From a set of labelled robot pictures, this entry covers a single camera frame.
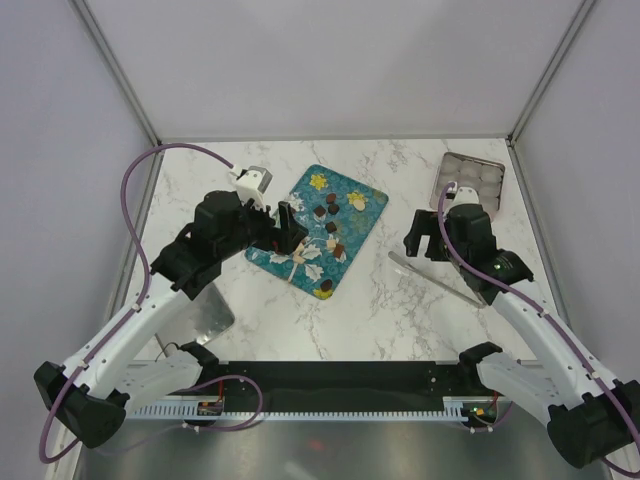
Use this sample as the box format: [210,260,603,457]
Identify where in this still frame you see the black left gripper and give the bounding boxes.
[217,194,308,261]

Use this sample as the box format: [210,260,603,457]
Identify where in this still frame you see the metal tongs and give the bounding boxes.
[388,251,484,308]

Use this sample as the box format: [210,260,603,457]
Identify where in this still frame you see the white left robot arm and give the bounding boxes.
[34,191,308,449]

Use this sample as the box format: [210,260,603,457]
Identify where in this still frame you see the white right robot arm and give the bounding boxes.
[403,203,639,468]

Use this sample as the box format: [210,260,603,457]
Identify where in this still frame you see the brown chocolate cube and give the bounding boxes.
[333,244,346,262]

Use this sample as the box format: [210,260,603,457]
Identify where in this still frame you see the dark round chocolate piece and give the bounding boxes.
[320,280,333,292]

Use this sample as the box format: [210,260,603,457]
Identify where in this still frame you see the pink chocolate tin box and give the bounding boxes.
[429,152,506,220]

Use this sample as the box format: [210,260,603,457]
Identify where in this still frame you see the teal floral tray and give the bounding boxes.
[245,164,389,300]

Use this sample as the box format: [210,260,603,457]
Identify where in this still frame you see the metal tin lid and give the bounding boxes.
[181,283,235,345]

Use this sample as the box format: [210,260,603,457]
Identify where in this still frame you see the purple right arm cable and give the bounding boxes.
[437,182,640,476]

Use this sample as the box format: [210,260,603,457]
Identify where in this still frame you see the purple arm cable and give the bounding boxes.
[437,182,640,476]
[38,143,239,464]

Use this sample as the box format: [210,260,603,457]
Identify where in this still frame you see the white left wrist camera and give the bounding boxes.
[231,165,273,211]

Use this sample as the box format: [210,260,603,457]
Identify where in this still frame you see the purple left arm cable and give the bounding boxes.
[38,143,239,464]

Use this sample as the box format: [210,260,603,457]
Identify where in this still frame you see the white cable duct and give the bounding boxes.
[127,397,484,423]

